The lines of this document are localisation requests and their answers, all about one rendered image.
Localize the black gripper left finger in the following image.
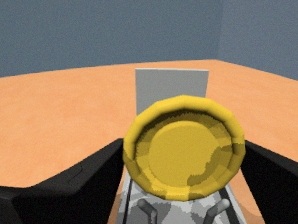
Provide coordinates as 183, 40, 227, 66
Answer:
0, 139, 124, 224

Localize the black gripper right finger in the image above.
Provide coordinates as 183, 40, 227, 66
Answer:
241, 140, 298, 224

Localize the yellow plate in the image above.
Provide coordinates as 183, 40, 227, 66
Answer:
122, 95, 246, 202

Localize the grey dish rack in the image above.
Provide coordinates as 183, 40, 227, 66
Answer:
116, 68, 247, 224

